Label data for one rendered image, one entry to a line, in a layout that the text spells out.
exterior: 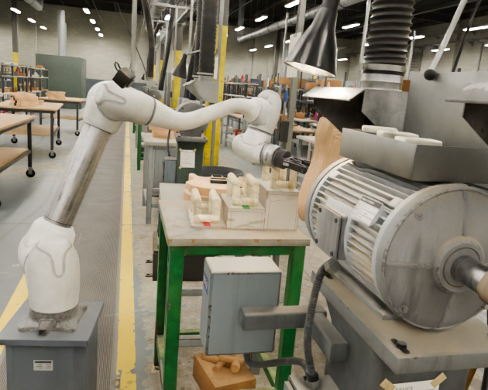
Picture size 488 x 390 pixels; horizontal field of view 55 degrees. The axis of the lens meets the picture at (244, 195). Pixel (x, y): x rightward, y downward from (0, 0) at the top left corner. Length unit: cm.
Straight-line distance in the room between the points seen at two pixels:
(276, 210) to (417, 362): 127
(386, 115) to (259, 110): 79
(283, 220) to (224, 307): 101
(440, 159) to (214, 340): 60
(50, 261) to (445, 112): 120
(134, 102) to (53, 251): 54
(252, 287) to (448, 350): 41
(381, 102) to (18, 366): 133
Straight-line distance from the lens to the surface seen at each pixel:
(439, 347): 86
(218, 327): 107
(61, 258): 161
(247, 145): 187
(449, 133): 100
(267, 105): 186
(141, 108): 162
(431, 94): 106
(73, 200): 178
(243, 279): 103
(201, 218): 197
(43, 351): 167
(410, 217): 79
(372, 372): 92
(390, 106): 115
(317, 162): 161
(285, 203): 199
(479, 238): 86
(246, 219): 197
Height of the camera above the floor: 150
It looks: 13 degrees down
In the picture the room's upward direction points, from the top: 5 degrees clockwise
